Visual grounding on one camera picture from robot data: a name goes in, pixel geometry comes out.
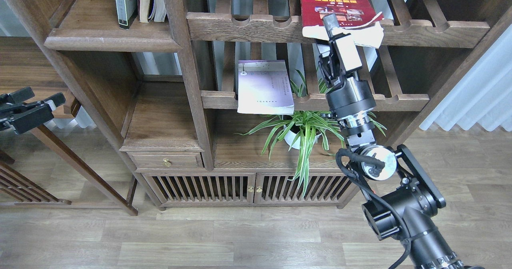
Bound white plant pot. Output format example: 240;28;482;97
284;126;321;149

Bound dark wooden bookshelf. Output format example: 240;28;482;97
5;0;511;209

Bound green spider plant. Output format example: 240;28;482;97
239;69;388;195

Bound green and grey book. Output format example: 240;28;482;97
115;0;138;29

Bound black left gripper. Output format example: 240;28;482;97
0;87;66;134

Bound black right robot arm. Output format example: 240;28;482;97
317;14;467;269

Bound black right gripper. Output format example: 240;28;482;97
318;14;376;128

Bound white curtain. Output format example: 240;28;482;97
420;26;512;131

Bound wooden side furniture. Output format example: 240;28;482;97
0;124;138;216

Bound red cover book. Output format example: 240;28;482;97
300;0;384;49

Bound brass drawer knob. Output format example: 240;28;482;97
162;158;172;167

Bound upright books on shelf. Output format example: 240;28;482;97
138;0;167;23

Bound pale lavender book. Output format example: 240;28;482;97
237;60;294;115

